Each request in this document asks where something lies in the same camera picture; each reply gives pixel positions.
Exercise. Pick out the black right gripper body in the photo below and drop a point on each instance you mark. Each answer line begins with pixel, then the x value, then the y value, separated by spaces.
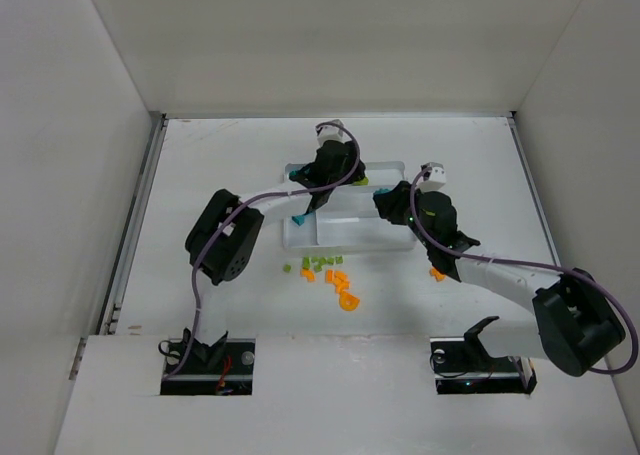
pixel 392 203

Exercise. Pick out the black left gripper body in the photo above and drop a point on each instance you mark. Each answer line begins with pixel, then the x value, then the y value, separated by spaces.
pixel 314 176

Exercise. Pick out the olive green lego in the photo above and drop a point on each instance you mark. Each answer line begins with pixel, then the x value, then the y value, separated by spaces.
pixel 361 180

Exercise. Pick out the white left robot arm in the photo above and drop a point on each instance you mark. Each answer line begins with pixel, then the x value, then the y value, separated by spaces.
pixel 221 242

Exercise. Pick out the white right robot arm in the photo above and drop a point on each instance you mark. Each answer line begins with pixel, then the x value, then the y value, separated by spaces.
pixel 578 322

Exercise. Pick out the white divided sorting tray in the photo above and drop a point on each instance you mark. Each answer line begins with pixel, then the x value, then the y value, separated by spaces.
pixel 349 222

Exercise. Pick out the green lego row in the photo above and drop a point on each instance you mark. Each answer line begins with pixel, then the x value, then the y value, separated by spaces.
pixel 309 262

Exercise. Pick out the orange curved lego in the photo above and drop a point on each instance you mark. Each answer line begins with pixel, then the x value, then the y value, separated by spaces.
pixel 308 274

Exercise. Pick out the orange lego cluster piece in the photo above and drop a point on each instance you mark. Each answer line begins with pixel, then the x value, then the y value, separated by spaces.
pixel 338 280

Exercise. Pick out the orange arch lego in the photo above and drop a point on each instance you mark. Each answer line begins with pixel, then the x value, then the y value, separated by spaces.
pixel 348 302

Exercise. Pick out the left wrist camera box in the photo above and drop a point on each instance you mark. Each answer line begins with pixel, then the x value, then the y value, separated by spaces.
pixel 330 131

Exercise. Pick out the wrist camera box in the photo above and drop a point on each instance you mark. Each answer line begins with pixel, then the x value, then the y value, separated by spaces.
pixel 433 177
pixel 330 131

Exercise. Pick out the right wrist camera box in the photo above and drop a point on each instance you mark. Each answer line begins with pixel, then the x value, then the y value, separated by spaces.
pixel 433 177

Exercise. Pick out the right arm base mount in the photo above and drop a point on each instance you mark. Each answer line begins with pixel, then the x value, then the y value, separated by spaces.
pixel 462 366

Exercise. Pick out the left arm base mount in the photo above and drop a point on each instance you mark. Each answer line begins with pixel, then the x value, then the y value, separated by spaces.
pixel 192 368

